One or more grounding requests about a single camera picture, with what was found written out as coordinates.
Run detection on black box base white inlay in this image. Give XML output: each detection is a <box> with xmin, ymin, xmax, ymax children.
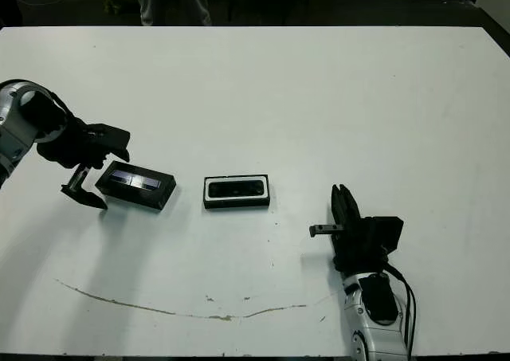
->
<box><xmin>202</xmin><ymin>174</ymin><xmax>272</xmax><ymax>210</ymax></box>

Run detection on black box lid blue label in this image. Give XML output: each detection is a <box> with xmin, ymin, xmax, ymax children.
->
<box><xmin>94</xmin><ymin>160</ymin><xmax>178</xmax><ymax>214</ymax></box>

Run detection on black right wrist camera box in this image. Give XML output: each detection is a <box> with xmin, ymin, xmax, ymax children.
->
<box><xmin>372</xmin><ymin>216</ymin><xmax>404</xmax><ymax>255</ymax></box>

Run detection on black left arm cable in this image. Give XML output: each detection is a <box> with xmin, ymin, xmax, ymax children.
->
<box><xmin>46</xmin><ymin>91</ymin><xmax>79</xmax><ymax>121</ymax></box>

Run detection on slim black camera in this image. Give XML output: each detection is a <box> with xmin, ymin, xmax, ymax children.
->
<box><xmin>206</xmin><ymin>179</ymin><xmax>266</xmax><ymax>198</ymax></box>

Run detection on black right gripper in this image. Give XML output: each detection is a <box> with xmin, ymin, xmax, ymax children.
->
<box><xmin>309</xmin><ymin>184</ymin><xmax>390</xmax><ymax>275</ymax></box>

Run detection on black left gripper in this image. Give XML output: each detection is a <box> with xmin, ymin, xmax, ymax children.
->
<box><xmin>22</xmin><ymin>92</ymin><xmax>131</xmax><ymax>211</ymax></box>

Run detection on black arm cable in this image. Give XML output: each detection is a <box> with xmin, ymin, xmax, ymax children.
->
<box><xmin>384</xmin><ymin>264</ymin><xmax>418</xmax><ymax>356</ymax></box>
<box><xmin>46</xmin><ymin>91</ymin><xmax>79</xmax><ymax>121</ymax></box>

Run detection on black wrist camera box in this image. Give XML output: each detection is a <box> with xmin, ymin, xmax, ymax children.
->
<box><xmin>81</xmin><ymin>124</ymin><xmax>131</xmax><ymax>155</ymax></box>
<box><xmin>372</xmin><ymin>216</ymin><xmax>404</xmax><ymax>255</ymax></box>

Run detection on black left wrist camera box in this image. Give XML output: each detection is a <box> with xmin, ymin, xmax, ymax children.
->
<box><xmin>81</xmin><ymin>124</ymin><xmax>131</xmax><ymax>155</ymax></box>

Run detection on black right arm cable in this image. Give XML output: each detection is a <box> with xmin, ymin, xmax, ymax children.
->
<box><xmin>384</xmin><ymin>264</ymin><xmax>418</xmax><ymax>356</ymax></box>

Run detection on person legs grey trousers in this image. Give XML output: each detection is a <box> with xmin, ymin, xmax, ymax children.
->
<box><xmin>135</xmin><ymin>0</ymin><xmax>212</xmax><ymax>26</ymax></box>

